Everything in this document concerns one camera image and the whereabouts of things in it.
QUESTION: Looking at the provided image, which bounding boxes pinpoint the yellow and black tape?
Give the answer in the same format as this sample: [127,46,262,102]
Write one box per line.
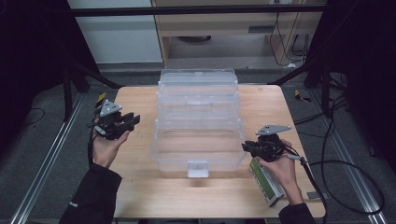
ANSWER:
[94,91,107,108]
[293,89,312,104]

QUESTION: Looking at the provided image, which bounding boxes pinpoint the black crossbar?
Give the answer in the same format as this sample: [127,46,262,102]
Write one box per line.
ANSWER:
[46,4,331,18]

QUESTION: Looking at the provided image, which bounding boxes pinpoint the translucent plastic storage box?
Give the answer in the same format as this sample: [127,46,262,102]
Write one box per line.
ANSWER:
[149,68,247,179]

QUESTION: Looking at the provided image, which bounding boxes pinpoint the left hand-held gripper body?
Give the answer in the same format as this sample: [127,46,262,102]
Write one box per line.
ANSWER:
[92,99,132,141]

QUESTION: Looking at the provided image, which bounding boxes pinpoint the green and white carton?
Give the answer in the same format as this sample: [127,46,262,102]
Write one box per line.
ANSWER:
[248,157,286,208]

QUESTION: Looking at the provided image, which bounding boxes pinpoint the looped black floor cable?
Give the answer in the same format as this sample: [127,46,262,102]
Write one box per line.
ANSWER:
[309,160,386,217]

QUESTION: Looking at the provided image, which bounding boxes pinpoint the grey tape strip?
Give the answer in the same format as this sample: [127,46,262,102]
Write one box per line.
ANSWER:
[306,190,330,201]

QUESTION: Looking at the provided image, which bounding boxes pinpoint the wooden desk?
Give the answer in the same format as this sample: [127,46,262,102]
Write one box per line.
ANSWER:
[150,0,328,68]

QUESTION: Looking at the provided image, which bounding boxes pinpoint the black metal stand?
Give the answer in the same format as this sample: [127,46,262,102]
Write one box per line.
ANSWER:
[60,59,122,122]
[267,59,347,118]

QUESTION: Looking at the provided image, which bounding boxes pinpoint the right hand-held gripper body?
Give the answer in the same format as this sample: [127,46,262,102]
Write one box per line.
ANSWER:
[253,124,292,162]

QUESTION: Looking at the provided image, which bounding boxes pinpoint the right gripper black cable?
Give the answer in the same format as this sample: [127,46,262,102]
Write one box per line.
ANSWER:
[284,146,329,224]

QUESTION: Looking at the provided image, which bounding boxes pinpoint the black cables under desk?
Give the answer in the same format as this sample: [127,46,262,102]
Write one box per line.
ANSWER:
[269,12,309,68]

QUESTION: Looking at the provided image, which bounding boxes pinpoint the white cabinet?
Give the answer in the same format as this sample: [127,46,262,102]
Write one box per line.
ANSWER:
[66,0,163,64]

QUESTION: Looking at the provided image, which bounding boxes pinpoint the person's left hand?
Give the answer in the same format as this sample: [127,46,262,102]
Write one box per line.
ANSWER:
[92,130,130,169]

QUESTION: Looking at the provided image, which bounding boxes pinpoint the thin black floor cable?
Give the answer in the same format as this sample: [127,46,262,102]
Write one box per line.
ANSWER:
[21,106,46,127]

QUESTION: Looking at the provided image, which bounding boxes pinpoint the aluminium floor rail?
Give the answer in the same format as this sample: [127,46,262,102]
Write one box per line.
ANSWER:
[307,90,389,224]
[8,92,85,224]

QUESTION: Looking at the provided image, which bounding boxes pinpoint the person's right hand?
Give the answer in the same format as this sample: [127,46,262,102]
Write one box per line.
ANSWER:
[256,138,300,192]

